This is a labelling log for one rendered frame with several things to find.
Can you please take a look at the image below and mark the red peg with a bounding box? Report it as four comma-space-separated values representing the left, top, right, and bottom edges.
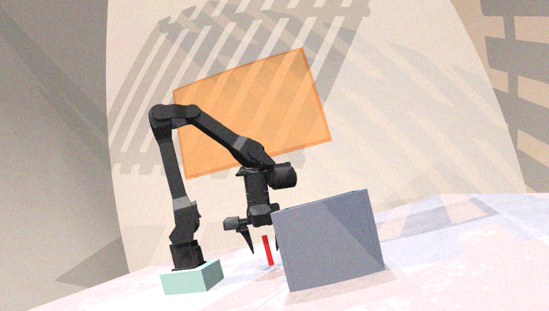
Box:
262, 235, 274, 266

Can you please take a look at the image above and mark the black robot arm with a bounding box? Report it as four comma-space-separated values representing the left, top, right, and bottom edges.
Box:
148, 104, 297, 271

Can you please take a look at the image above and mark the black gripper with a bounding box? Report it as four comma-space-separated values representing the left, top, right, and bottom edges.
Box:
223, 191, 279, 255

